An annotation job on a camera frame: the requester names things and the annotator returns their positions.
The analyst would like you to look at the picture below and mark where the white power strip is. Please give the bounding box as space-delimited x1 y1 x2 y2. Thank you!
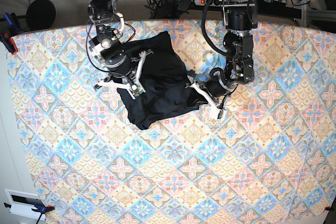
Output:
194 0 207 6

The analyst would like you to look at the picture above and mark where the patterned tablecloth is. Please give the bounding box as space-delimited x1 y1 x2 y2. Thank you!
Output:
6 23 335 223

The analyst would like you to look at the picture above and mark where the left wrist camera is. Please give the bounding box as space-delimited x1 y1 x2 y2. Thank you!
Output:
209 107 227 121

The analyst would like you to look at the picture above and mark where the red clamp lower right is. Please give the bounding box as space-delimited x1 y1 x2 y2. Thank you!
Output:
324 206 335 211

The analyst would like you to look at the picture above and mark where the blue clamp upper left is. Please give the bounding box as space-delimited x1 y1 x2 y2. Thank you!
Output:
4 13 23 34

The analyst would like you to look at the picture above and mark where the blue clamp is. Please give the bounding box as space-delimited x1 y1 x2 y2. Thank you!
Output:
4 13 23 34
4 203 55 223

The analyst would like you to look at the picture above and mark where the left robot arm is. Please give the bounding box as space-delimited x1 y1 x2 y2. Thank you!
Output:
187 0 258 110

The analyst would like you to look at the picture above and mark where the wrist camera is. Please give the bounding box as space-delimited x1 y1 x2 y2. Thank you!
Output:
209 107 227 121
129 83 146 100

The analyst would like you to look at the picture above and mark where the white floor outlet box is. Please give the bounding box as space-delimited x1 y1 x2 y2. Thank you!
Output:
5 189 43 220

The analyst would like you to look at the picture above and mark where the red black clamp left edge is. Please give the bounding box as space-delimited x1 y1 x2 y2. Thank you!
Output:
0 33 18 55

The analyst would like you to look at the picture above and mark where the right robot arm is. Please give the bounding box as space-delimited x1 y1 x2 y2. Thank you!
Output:
86 0 153 98

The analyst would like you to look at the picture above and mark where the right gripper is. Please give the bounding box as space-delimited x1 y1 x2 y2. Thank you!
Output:
94 49 153 90

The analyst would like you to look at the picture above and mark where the black round stool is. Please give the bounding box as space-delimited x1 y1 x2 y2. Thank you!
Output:
26 0 56 30

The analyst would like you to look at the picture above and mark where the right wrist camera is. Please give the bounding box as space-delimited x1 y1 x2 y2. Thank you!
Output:
129 83 146 100

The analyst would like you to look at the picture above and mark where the blue clamp lower left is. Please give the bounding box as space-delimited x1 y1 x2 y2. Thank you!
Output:
4 203 55 223

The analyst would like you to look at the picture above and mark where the black t-shirt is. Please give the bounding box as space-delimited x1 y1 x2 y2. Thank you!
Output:
117 31 198 130

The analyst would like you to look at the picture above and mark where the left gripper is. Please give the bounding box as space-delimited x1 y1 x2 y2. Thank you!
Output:
185 76 238 109

